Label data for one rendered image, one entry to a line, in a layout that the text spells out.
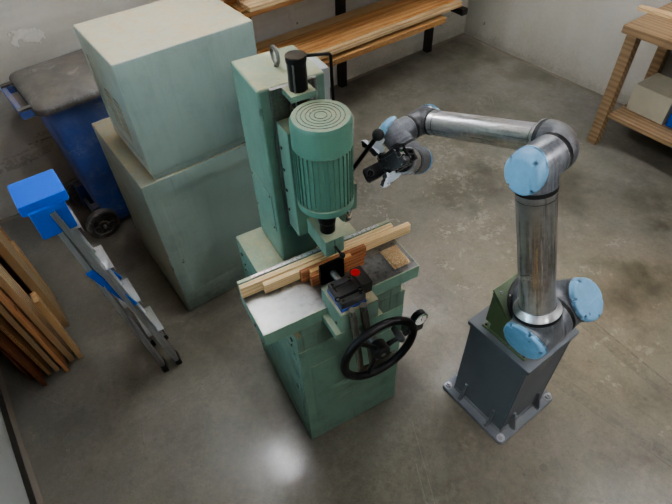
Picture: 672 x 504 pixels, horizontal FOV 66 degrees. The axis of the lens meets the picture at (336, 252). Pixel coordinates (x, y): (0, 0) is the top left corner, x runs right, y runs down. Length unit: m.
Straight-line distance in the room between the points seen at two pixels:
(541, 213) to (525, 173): 0.14
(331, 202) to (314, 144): 0.21
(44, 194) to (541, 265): 1.62
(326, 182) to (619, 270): 2.24
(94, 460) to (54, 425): 0.29
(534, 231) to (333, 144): 0.60
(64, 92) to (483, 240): 2.45
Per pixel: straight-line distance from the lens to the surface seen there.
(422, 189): 3.57
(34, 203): 2.01
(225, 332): 2.84
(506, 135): 1.64
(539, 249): 1.57
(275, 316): 1.72
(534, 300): 1.70
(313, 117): 1.44
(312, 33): 4.08
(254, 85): 1.59
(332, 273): 1.73
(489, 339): 2.13
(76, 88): 3.09
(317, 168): 1.44
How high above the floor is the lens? 2.27
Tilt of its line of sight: 47 degrees down
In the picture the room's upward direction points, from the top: 3 degrees counter-clockwise
